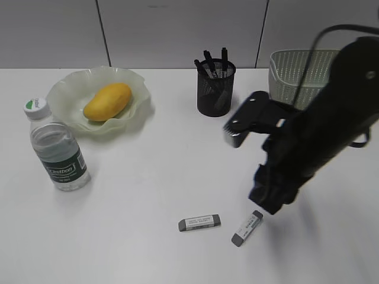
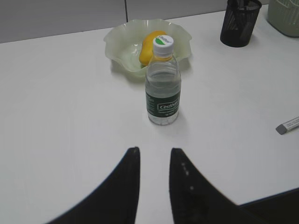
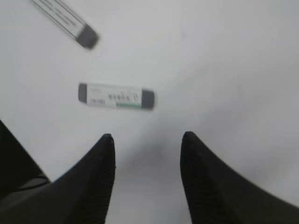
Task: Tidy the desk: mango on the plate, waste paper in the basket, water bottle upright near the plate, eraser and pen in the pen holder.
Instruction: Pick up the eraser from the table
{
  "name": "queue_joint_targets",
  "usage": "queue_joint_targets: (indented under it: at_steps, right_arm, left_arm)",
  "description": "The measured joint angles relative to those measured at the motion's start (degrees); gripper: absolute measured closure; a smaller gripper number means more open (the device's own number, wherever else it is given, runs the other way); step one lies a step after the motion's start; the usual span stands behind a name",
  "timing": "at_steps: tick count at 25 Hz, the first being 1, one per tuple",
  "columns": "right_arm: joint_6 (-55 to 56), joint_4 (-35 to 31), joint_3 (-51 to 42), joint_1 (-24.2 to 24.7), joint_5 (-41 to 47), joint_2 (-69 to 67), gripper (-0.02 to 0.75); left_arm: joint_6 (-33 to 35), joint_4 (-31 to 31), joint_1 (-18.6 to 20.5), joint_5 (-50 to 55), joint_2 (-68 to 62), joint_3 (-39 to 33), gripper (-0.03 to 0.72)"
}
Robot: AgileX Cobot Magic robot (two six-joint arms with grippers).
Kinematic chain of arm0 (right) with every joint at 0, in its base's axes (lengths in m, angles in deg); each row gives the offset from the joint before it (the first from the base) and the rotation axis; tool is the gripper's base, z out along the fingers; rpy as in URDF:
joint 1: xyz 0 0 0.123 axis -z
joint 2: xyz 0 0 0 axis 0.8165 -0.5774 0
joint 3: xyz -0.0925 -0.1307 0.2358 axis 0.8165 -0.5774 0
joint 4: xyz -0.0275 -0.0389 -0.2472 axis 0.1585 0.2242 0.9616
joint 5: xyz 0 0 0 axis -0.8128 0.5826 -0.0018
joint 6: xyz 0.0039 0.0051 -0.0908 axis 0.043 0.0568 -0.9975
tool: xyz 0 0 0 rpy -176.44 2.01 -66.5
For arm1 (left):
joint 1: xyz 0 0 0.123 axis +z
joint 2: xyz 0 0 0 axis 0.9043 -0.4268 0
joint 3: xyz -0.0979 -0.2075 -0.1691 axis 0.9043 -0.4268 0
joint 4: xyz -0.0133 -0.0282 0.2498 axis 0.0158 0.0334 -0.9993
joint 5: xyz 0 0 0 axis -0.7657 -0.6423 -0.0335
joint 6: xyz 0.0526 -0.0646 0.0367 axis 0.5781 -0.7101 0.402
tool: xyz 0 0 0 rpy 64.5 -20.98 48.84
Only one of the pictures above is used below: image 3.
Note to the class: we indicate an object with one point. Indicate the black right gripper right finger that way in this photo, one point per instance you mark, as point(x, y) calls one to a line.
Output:
point(216, 194)

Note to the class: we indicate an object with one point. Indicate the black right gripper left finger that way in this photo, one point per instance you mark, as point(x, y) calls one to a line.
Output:
point(81, 196)

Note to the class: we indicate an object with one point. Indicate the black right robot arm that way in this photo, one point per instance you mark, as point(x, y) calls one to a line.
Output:
point(18, 171)

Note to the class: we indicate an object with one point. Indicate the grey white eraser right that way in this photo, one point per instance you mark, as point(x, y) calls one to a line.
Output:
point(116, 96)

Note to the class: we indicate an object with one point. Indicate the grey white eraser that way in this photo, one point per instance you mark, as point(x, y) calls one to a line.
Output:
point(69, 21)
point(116, 96)

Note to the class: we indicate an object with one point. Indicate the grey white eraser middle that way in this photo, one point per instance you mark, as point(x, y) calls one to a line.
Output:
point(69, 21)

